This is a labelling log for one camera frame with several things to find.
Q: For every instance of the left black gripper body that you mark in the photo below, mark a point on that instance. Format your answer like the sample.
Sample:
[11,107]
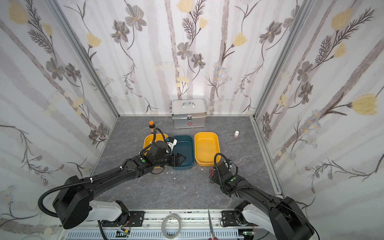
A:
[174,159]

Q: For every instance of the brown bottle orange cap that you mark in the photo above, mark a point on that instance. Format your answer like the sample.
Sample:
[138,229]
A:
[152,126]

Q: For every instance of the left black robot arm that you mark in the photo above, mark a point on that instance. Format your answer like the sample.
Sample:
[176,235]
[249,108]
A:
[73,203]

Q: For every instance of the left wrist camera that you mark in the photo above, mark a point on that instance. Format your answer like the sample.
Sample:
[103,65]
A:
[171,142]

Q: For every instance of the yellow plastic bin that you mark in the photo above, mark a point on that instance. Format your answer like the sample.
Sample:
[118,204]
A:
[150,141]
[206,147]

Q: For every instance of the red handled scissors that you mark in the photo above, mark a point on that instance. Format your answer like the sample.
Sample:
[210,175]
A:
[212,233]

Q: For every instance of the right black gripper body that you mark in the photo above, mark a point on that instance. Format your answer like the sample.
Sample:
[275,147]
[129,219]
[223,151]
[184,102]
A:
[217,173]

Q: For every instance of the teal plastic bin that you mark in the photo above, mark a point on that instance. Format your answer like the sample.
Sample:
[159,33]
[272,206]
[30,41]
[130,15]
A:
[185,147]

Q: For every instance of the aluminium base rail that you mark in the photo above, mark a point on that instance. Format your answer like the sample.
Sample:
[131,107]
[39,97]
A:
[199,224]

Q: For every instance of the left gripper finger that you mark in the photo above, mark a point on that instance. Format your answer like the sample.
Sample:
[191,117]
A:
[177,163]
[180,157]

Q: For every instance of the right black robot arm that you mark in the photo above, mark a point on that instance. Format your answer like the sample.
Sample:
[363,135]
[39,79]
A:
[286,218]

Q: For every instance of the grey tape roll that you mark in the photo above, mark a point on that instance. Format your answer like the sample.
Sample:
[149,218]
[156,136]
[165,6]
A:
[171,226]

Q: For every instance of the left yellow plastic bin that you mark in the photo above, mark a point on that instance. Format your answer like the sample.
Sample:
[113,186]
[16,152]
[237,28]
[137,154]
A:
[150,141]

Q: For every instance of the silver metal case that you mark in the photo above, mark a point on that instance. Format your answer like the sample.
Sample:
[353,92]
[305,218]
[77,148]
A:
[191,113]

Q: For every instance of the right yellow plastic bin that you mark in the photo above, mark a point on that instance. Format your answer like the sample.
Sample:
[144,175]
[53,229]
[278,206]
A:
[206,147]

